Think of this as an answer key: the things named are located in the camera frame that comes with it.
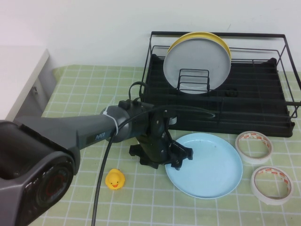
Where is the white double-sided tape roll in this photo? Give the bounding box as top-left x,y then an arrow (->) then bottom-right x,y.
250,165 -> 294,205
235,130 -> 274,165

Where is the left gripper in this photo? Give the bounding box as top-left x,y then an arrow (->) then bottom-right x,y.
128,108 -> 194,172

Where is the grey plate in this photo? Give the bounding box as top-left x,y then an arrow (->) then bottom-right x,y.
162,37 -> 231,95

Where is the green checked tablecloth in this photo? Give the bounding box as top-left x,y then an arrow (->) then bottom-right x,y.
0,65 -> 301,226

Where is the light blue plate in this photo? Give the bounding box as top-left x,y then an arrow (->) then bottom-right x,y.
164,132 -> 243,199

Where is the black plastic drip tray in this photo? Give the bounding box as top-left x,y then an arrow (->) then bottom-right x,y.
138,54 -> 296,138

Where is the yellow rubber duck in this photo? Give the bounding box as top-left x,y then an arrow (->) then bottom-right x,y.
104,168 -> 125,190

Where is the white cable tie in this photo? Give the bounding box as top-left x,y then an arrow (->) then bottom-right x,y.
103,106 -> 120,137

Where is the black wire dish rack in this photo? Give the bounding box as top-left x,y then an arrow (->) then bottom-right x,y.
137,31 -> 301,138

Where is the yellow plate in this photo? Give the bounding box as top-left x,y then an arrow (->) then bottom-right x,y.
166,32 -> 233,62

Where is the white side cabinet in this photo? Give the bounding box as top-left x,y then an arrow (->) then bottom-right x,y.
0,46 -> 58,123

